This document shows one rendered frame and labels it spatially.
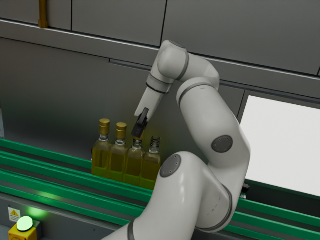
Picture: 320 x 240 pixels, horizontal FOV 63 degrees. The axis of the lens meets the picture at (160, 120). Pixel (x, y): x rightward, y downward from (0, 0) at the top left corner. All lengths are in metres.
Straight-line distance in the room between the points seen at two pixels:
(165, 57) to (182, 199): 0.38
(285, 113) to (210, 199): 0.58
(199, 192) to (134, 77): 0.62
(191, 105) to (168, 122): 0.46
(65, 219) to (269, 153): 0.72
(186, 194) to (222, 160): 0.15
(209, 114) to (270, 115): 0.50
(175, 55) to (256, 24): 0.33
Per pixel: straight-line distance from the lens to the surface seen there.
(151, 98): 0.75
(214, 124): 0.44
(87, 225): 0.92
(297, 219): 1.05
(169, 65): 0.64
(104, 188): 0.93
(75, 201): 0.91
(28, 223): 0.98
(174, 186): 0.36
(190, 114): 0.48
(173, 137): 0.97
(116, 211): 0.87
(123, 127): 0.84
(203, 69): 0.68
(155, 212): 0.38
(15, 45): 1.16
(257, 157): 1.00
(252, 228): 0.97
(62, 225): 0.98
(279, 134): 0.97
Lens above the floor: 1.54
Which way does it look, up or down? 24 degrees down
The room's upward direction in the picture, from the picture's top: 9 degrees clockwise
